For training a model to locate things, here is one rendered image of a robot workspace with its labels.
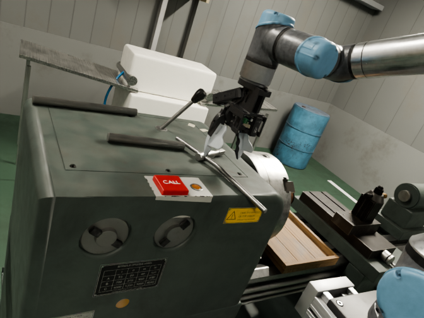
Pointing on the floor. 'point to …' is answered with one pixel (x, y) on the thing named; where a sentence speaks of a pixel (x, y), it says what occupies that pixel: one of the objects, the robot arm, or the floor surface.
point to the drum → (300, 135)
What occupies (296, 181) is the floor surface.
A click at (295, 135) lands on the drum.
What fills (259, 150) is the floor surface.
